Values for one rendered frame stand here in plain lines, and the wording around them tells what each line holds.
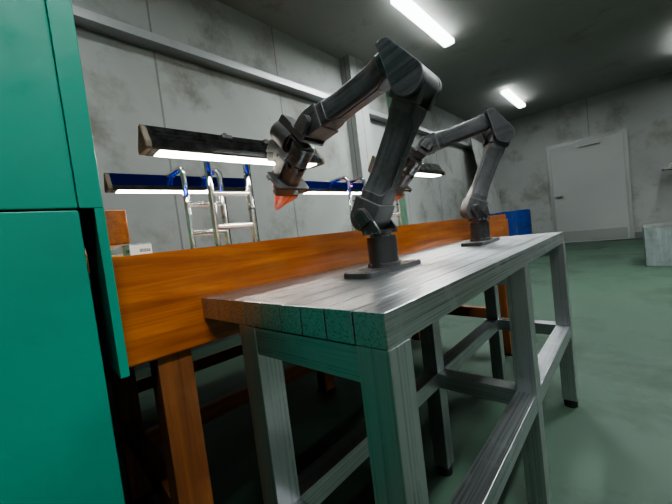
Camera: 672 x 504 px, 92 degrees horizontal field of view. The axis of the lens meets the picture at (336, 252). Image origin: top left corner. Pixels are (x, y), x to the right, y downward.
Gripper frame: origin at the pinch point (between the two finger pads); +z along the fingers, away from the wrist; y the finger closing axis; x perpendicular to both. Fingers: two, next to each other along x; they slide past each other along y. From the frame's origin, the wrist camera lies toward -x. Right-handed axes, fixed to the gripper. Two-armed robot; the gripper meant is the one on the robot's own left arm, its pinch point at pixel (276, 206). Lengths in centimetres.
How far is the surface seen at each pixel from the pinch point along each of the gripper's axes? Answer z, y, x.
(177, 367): 10.7, 34.1, 30.9
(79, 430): 9, 49, 36
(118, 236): 2.7, 38.1, 4.3
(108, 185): 43, 26, -62
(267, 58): 38, -146, -262
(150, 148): 1.2, 25.0, -25.0
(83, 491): 14, 50, 42
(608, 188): -3, -814, -22
